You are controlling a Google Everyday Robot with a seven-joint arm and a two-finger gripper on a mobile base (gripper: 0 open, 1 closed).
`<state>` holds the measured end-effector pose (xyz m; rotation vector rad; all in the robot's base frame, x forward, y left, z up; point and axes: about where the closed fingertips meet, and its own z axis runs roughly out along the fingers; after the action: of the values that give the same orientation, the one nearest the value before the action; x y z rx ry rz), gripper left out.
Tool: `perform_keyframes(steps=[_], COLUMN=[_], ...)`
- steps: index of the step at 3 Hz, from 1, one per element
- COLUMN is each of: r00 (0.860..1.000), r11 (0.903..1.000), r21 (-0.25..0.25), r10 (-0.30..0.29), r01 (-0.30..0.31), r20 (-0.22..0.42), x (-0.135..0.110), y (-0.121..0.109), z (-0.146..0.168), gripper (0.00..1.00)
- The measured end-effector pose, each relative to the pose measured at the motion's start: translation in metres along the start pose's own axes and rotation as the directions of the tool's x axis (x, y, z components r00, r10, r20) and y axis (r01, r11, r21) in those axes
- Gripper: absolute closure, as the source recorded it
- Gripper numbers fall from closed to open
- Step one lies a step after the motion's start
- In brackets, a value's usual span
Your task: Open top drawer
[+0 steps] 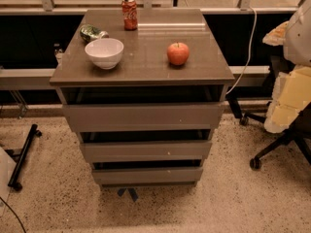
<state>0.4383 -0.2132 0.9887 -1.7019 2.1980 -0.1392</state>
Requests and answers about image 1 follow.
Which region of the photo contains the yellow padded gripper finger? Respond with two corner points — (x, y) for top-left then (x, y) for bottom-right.
(264, 65), (311, 133)
(262, 21), (289, 47)

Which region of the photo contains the grey top drawer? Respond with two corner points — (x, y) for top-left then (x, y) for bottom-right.
(62, 103), (224, 132)

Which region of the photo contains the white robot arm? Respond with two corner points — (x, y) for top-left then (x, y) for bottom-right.
(262, 0), (311, 133)

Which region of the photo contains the grey drawer cabinet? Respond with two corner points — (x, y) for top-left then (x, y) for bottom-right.
(50, 9), (234, 187)

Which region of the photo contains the grey bottom drawer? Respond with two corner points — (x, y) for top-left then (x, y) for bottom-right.
(92, 167), (203, 185)

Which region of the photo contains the black office chair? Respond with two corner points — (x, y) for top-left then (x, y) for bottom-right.
(226, 55), (311, 171)

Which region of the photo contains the red apple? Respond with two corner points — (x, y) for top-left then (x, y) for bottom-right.
(166, 43), (190, 66)

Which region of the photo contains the red soda can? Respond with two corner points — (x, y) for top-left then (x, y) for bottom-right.
(121, 0), (138, 30)

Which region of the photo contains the white ceramic bowl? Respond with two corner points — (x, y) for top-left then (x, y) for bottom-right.
(85, 38), (124, 70)

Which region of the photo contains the green crushed soda can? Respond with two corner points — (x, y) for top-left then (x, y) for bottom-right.
(80, 24), (109, 43)

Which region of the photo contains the black wheeled stand base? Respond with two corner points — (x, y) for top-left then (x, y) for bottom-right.
(6, 124), (42, 191)

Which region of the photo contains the white cable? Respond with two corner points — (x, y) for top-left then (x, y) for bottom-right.
(225, 7), (258, 96)

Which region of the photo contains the black floor cable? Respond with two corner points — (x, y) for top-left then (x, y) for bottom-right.
(0, 196), (27, 233)

